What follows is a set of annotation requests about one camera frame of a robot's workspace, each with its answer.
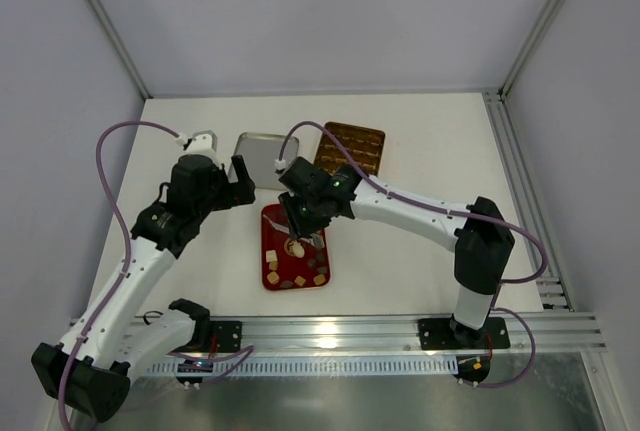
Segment silver metal tongs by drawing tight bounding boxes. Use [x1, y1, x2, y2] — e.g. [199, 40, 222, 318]
[262, 214, 325, 249]

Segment white square chocolate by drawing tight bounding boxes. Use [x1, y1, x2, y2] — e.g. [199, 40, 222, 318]
[265, 250, 277, 263]

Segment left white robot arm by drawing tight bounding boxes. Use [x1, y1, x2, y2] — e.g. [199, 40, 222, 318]
[31, 131, 255, 430]

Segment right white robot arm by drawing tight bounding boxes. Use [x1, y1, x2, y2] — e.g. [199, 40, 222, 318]
[275, 157, 515, 348]

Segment white swirl round chocolate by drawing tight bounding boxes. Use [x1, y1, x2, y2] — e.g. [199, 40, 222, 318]
[291, 242, 305, 258]

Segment gold chocolate tin box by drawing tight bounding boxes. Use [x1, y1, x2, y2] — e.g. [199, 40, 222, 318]
[313, 122, 386, 176]

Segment tan square chocolate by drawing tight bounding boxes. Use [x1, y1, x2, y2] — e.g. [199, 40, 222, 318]
[266, 272, 279, 284]

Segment red rectangular tray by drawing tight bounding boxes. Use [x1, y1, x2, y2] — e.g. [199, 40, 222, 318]
[260, 204, 331, 292]

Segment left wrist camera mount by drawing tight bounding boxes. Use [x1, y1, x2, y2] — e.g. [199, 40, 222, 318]
[174, 130, 222, 169]

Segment aluminium mounting rail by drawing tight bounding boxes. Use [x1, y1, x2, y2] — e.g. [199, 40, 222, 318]
[140, 311, 606, 383]

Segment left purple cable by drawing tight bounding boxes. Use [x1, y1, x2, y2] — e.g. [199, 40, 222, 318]
[57, 121, 256, 427]

